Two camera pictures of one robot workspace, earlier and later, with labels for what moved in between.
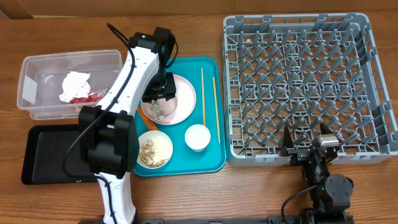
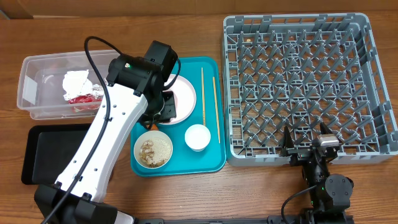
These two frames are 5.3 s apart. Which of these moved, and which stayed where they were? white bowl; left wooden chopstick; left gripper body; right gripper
Moved: left gripper body
Stayed: white bowl; right gripper; left wooden chopstick
